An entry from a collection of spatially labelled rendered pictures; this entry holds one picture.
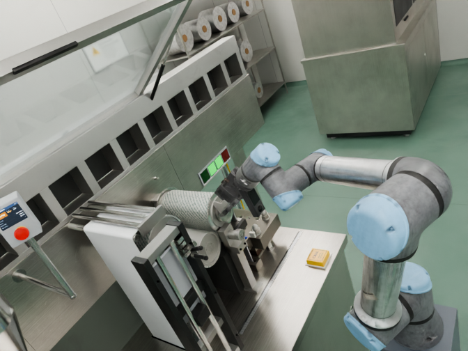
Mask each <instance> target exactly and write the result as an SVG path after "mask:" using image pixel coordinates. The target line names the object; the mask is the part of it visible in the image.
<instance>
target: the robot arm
mask: <svg viewBox="0 0 468 351"><path fill-rule="evenodd" d="M279 160H280V154H279V151H278V149H277V148H276V147H275V146H273V145H272V144H270V143H260V144H259V145H258V146H257V147H256V148H255V149H254V150H253V151H252V152H251V154H250V156H248V158H247V159H246V160H245V162H244V163H243V164H242V166H241V167H240V168H238V167H235V168H234V169H233V170H232V171H231V172H230V173H229V174H228V177H227V178H224V179H225V180H223V181H222V182H221V184H220V185H219V186H218V188H217V190H216V191H215V194H216V195H217V196H218V197H219V198H220V199H221V200H223V202H222V203H219V202H217V201H214V203H213V205H214V206H215V207H216V209H217V210H218V211H219V212H220V215H219V216H220V217H224V216H226V215H227V214H228V212H229V211H230V210H231V209H232V208H233V207H235V206H236V205H237V204H238V203H239V202H240V201H241V199H244V201H245V203H246V204H247V207H248V208H249V210H250V212H251V214H252V215H253V217H259V216H260V215H261V214H262V213H263V211H264V210H265V207H264V205H263V203H262V201H261V200H260V198H259V196H258V194H257V192H256V190H255V189H254V187H256V186H257V184H258V183H261V185H262V186H263V187H264V188H265V190H266V191H267V193H268V194H269V195H270V196H271V198H272V200H273V201H274V202H275V203H276V204H277V205H278V206H279V207H280V208H281V210H283V211H286V210H289V209H290V208H291V207H293V206H294V205H296V204H297V203H299V202H300V201H301V200H302V199H303V195H302V191H304V190H305V189H306V188H307V187H309V186H310V185H312V184H313V183H315V182H316V181H321V182H329V183H334V184H338V185H346V186H351V187H358V188H363V189H370V190H373V191H372V192H371V193H370V194H369V195H366V196H364V197H363V198H361V199H360V200H359V201H358V202H357V203H356V205H355V206H354V207H353V208H352V209H351V210H350V211H349V213H348V218H347V228H348V233H349V235H351V236H352V241H353V242H354V244H355V245H356V247H357V248H358V249H359V250H360V251H361V252H362V253H363V254H364V264H363V273H362V282H361V290H360V291H359V292H358V293H357V295H356V297H355V299H354V308H353V309H352V310H351V311H350V312H347V315H346V316H345V317H344V323H345V325H346V327H347V328H348V329H349V330H350V332H351V333H352V335H353V336H354V337H355V338H356V339H357V340H358V341H359V342H360V343H361V344H362V345H364V346H365V347H366V348H368V349H369V350H371V351H380V350H381V349H383V348H385V347H386V345H387V344H388V343H389V342H390V341H391V340H392V339H394V340H395V341H396V342H397V343H399V344H401V345H402V346H404V347H406V348H409V349H413V350H425V349H428V348H431V347H433V346H435V345H436V344H438V343H439V342H440V341H441V339H442V336H443V334H444V326H443V322H442V319H441V317H440V315H439V314H438V312H437V311H436V309H435V308H434V302H433V296H432V281H431V280H430V275H429V273H428V272H427V271H426V270H425V269H424V268H423V267H422V266H420V265H417V264H415V263H411V262H406V261H407V260H409V259H410V258H412V257H413V256H414V254H415V253H416V251H417V249H418V245H419V240H420V237H421V234H422V232H424V230H425V229H427V227H429V225H431V224H432V223H433V222H434V221H435V220H436V219H437V218H439V217H440V216H441V215H443V214H444V213H445V211H446V210H447V209H448V207H449V205H450V203H451V199H452V195H453V189H452V185H451V181H450V179H449V177H448V176H447V174H446V173H445V171H444V170H443V169H442V168H441V167H439V166H438V165H436V164H435V163H433V162H431V161H429V160H426V159H422V158H418V157H397V158H395V160H387V159H367V158H357V157H337V156H333V155H332V154H331V153H330V152H329V151H327V150H325V149H319V150H317V151H315V152H312V153H311V154H310V155H309V156H308V157H306V158H304V159H303V160H302V161H300V162H298V163H297V164H296V165H294V166H292V167H291V168H289V169H288V170H286V171H284V170H283V169H282V168H281V167H280V165H279V164H278V163H279ZM224 200H225V201H224ZM226 206H227V207H226ZM225 207H226V208H225Z"/></svg>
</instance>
